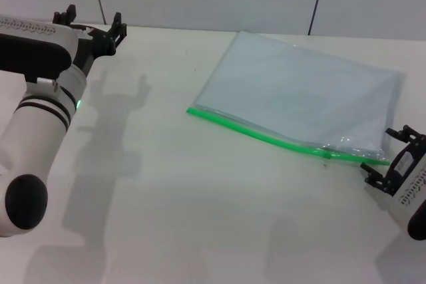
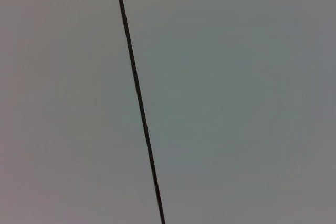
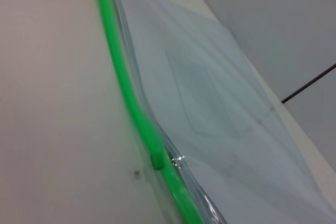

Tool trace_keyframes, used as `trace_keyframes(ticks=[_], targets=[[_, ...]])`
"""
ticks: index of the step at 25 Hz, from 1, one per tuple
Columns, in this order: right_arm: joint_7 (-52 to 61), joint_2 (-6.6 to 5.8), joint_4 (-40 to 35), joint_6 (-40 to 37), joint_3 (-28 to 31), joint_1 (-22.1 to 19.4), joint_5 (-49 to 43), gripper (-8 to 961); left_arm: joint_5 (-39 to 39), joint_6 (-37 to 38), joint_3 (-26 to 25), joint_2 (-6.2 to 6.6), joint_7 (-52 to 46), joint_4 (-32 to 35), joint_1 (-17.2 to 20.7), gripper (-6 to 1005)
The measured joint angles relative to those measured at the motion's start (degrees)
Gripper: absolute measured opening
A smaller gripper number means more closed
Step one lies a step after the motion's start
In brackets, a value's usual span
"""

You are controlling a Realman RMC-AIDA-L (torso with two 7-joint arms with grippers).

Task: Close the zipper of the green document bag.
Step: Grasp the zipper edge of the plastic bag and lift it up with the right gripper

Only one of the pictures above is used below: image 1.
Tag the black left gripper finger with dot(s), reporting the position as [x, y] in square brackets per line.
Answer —
[118, 31]
[66, 18]

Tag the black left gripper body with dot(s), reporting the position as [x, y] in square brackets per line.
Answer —
[96, 46]

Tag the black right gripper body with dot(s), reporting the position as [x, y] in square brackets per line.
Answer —
[407, 161]

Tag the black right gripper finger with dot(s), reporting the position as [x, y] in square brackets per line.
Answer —
[376, 177]
[407, 134]

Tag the green zipper slider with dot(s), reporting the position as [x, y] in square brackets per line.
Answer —
[327, 155]

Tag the translucent green-edged document bag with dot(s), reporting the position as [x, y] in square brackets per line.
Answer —
[286, 91]

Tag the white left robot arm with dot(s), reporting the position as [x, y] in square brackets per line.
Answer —
[33, 137]

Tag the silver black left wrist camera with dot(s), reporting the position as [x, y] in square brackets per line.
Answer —
[30, 51]

